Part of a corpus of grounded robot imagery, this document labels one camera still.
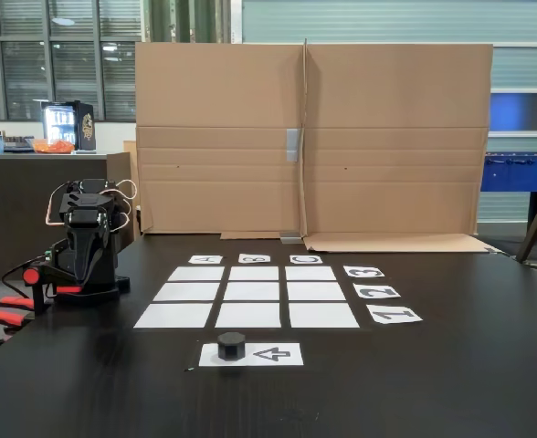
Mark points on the white paper grid square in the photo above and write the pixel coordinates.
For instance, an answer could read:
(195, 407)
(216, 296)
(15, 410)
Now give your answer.
(254, 273)
(252, 291)
(316, 291)
(323, 315)
(196, 273)
(186, 291)
(311, 273)
(173, 315)
(248, 315)

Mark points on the orange snack bag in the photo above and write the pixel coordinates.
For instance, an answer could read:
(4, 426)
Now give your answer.
(54, 146)

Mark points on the grey tape strip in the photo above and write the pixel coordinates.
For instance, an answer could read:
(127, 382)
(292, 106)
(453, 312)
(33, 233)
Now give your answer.
(292, 144)

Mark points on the paper sheet letter B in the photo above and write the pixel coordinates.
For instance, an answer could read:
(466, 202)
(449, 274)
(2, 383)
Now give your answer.
(255, 258)

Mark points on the paper sheet number 1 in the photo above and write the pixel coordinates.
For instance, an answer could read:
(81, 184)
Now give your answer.
(394, 315)

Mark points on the blue foosball table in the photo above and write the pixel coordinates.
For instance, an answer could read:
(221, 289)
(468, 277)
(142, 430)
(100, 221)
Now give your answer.
(515, 175)

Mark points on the black octagonal token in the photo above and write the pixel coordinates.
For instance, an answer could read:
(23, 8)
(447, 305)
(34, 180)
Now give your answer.
(231, 347)

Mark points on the paper sheet number 3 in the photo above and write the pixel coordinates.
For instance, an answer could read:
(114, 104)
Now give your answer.
(364, 272)

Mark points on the large brown cardboard panel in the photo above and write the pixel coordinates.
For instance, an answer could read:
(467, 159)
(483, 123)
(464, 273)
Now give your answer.
(396, 91)
(218, 91)

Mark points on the paper sheet letter A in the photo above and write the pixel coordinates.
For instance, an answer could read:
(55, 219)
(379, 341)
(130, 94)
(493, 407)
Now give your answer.
(205, 259)

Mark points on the white arrow paper sheet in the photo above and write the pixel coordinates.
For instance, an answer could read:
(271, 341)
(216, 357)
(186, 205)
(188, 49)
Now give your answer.
(273, 355)

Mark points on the red black table clamp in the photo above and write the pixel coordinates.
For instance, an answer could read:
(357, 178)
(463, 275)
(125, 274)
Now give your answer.
(32, 275)

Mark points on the dark brown counter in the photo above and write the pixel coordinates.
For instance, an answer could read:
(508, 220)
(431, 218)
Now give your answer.
(13, 205)

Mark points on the paper sheet number 2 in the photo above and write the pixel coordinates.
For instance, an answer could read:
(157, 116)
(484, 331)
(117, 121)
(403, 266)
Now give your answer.
(376, 291)

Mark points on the paper sheet letter C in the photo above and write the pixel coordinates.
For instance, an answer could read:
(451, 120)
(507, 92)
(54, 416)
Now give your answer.
(306, 259)

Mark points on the grey tape piece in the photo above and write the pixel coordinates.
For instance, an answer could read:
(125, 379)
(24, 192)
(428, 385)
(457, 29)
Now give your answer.
(290, 238)

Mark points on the black mini fridge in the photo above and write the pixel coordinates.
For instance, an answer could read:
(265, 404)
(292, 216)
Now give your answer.
(83, 125)

